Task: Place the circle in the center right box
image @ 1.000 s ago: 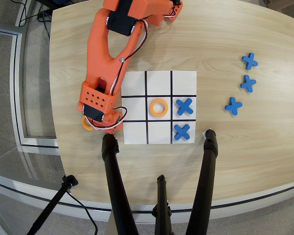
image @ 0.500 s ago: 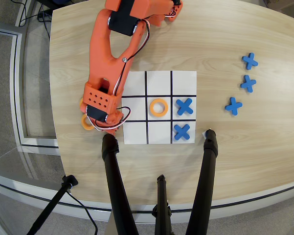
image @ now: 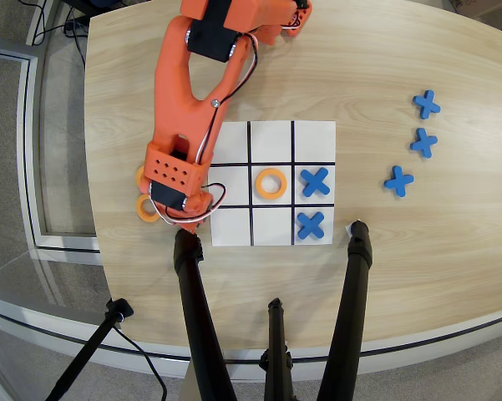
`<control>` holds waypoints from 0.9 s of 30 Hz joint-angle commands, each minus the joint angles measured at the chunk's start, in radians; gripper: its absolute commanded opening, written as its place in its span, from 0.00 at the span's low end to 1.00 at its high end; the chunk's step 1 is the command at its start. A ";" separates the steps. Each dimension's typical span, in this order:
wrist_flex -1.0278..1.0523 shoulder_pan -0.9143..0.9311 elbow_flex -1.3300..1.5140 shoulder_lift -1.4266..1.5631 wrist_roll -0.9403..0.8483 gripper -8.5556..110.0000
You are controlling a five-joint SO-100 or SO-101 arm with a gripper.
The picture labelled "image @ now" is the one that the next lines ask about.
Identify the small white tag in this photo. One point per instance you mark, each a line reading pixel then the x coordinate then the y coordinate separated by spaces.
pixel 348 229

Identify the white metal floor frame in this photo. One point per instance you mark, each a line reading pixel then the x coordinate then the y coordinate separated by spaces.
pixel 27 146

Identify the thin black stand pole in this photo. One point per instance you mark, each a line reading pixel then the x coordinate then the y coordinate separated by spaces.
pixel 87 346

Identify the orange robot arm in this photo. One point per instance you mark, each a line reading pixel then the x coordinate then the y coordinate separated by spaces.
pixel 173 96

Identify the cardboard box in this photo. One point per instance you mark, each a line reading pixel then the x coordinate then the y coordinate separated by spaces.
pixel 480 5

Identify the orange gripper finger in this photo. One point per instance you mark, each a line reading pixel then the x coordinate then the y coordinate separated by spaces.
pixel 198 206

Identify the short black tripod leg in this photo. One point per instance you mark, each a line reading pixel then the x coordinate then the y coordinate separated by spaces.
pixel 277 355

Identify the white tic-tac-toe board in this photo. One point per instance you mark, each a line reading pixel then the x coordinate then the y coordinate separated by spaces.
pixel 271 142

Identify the blue foam cross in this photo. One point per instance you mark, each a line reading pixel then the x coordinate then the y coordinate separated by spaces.
pixel 427 104
pixel 315 182
pixel 424 143
pixel 310 225
pixel 399 181

